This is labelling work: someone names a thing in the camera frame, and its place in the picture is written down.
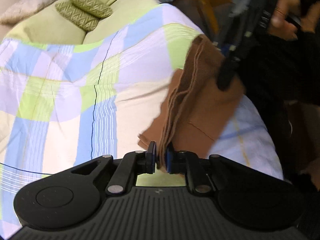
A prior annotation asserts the brown garment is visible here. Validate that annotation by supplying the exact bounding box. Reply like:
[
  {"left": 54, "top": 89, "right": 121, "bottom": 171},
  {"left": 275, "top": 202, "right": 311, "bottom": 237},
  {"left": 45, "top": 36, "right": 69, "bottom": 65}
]
[{"left": 138, "top": 34, "right": 244, "bottom": 170}]

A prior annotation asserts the person right hand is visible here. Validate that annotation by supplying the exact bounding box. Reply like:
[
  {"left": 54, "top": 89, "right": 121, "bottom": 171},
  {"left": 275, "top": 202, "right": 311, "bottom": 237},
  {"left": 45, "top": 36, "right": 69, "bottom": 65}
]
[{"left": 269, "top": 0, "right": 319, "bottom": 40}]

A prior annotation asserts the wooden chair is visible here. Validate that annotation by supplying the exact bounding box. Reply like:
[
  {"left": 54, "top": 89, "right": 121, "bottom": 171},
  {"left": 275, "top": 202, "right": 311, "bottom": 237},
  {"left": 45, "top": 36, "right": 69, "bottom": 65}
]
[{"left": 170, "top": 0, "right": 232, "bottom": 40}]

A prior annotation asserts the checkered plaid bed sheet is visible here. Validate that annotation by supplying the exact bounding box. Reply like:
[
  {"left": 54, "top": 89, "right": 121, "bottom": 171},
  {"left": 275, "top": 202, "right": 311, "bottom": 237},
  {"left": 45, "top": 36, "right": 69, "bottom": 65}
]
[{"left": 0, "top": 3, "right": 284, "bottom": 240}]

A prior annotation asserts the light green sofa cover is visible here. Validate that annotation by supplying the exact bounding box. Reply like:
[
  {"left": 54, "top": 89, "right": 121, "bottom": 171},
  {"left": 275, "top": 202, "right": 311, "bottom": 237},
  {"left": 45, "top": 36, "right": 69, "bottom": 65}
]
[{"left": 7, "top": 0, "right": 161, "bottom": 46}]

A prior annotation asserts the green patterned cushion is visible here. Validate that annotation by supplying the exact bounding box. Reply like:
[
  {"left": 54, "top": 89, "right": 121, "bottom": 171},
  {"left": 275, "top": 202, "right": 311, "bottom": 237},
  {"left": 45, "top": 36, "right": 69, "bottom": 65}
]
[
  {"left": 70, "top": 0, "right": 113, "bottom": 18},
  {"left": 55, "top": 2, "right": 99, "bottom": 32}
]

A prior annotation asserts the beige pillow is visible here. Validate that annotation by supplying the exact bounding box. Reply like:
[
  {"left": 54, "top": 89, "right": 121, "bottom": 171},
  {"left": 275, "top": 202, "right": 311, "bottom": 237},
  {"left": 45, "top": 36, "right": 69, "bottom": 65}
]
[{"left": 1, "top": 0, "right": 57, "bottom": 25}]

